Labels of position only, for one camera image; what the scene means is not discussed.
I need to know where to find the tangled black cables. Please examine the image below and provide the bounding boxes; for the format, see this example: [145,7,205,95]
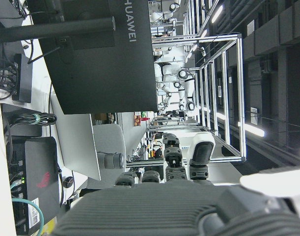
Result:
[0,60,19,100]

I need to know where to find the small black round device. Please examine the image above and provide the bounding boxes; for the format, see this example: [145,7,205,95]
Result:
[62,176,75,189]

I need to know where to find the black cable bundle green tie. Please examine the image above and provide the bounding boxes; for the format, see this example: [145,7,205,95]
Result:
[16,112,57,126]

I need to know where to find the black docking box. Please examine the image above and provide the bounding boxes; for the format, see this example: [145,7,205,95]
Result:
[12,53,33,103]

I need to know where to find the white humanoid robot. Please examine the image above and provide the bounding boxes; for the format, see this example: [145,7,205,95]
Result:
[154,62,197,111]
[149,0,182,25]

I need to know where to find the white ceiling light strip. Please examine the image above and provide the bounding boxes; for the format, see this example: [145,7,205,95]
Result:
[238,121,266,137]
[210,4,224,23]

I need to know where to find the black mini computer red logo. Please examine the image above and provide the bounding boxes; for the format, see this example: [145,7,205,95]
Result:
[23,136,62,229]

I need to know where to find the black Huawei monitor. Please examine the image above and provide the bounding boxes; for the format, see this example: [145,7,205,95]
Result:
[26,0,158,115]

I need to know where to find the aluminium profile frame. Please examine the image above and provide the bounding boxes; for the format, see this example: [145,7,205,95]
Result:
[147,34,247,164]

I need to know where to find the teal network cable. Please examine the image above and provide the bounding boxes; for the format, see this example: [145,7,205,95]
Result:
[11,198,45,236]

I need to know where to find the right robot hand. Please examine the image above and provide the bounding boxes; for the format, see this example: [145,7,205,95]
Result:
[50,132,300,236]

